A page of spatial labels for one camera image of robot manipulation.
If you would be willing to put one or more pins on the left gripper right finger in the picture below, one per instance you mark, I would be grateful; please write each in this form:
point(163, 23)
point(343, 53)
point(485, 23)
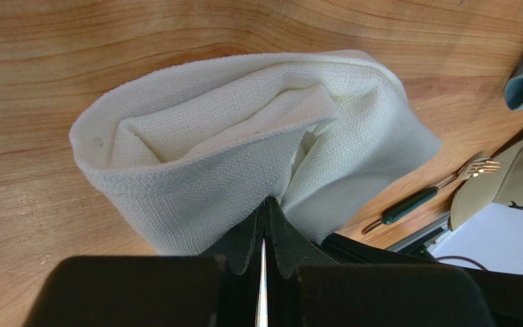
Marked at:
point(364, 294)

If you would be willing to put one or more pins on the gold fork green handle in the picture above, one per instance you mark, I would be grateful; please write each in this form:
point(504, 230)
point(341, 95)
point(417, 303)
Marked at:
point(471, 169)

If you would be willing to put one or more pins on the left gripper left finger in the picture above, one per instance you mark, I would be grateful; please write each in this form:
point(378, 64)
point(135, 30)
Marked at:
point(218, 287)

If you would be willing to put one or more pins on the white cloth napkin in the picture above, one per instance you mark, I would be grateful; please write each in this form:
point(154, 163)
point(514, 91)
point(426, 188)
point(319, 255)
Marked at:
point(188, 152)

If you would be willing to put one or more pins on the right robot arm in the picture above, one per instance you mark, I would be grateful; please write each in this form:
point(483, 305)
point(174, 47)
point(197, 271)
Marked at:
point(503, 292)

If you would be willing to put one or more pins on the tan baseball cap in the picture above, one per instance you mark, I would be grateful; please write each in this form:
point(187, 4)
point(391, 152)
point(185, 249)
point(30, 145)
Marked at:
point(503, 187)

